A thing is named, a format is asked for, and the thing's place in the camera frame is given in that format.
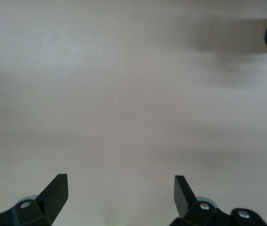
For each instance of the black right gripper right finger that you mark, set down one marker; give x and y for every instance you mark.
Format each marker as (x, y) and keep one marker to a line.
(182, 200)

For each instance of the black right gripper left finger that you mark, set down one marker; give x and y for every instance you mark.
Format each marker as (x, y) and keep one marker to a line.
(51, 200)

